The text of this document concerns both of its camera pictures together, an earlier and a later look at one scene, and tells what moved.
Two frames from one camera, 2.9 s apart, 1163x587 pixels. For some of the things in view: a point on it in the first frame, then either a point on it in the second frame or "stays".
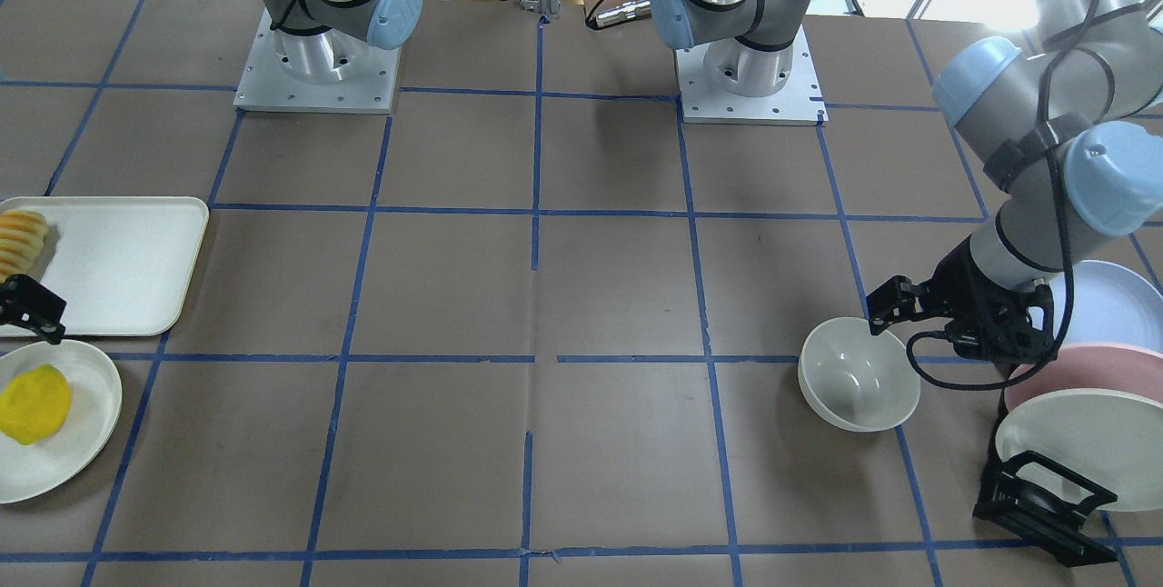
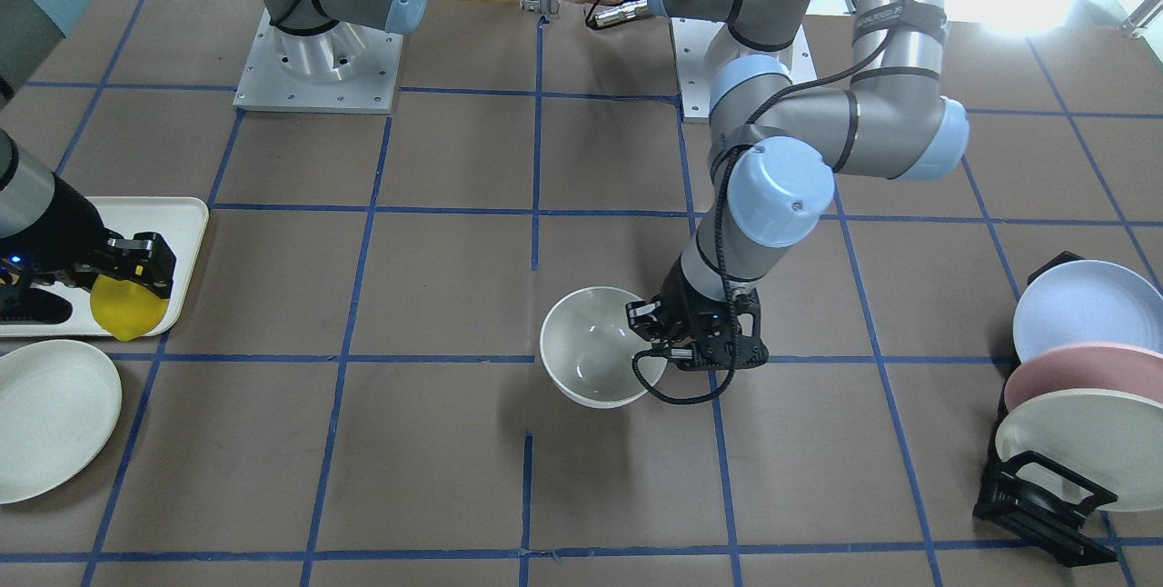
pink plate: (1102, 366) stays
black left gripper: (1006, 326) to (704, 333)
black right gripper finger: (31, 304) to (72, 242)
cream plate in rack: (1113, 440) stays
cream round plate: (32, 471) stays
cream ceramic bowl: (856, 379) to (588, 349)
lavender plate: (1111, 305) stays
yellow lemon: (34, 404) to (124, 307)
